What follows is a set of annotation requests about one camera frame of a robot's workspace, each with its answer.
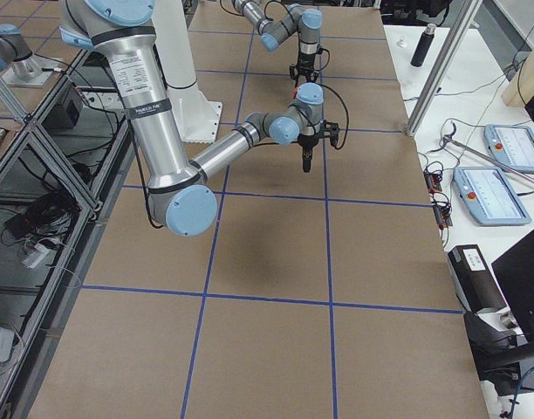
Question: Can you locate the black water bottle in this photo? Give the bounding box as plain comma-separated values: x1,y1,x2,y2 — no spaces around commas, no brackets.
410,24,436,67

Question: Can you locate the near blue teach pendant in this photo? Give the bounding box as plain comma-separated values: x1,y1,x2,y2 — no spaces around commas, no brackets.
453,166,532,226

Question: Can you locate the black monitor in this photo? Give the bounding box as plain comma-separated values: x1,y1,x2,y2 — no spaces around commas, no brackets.
492,230,534,340

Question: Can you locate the blue teach pendant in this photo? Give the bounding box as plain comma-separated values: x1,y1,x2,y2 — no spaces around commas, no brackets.
453,166,532,226
484,125,534,174

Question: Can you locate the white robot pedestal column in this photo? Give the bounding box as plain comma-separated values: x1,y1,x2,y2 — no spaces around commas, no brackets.
152,0,223,143

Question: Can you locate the aluminium frame rack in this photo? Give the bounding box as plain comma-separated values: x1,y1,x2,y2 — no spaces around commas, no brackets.
0,52,132,418

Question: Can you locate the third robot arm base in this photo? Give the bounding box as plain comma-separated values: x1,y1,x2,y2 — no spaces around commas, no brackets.
0,24,53,88

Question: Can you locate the brown paper table cover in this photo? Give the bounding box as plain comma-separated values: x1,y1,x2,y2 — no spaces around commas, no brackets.
29,7,488,418

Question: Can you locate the far blue teach pendant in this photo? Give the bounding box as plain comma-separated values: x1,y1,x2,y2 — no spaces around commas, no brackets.
484,125,534,174

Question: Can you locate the black cardboard box with label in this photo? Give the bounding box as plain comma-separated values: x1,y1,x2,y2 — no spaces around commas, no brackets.
448,244,507,313

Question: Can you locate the red circuit board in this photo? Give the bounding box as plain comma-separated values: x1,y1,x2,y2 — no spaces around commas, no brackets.
424,171,442,194

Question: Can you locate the aluminium frame post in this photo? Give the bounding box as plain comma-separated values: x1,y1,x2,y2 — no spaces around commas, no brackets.
406,0,483,138

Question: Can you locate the wooden board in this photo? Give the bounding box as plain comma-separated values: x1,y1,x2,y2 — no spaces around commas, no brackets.
502,49,534,107

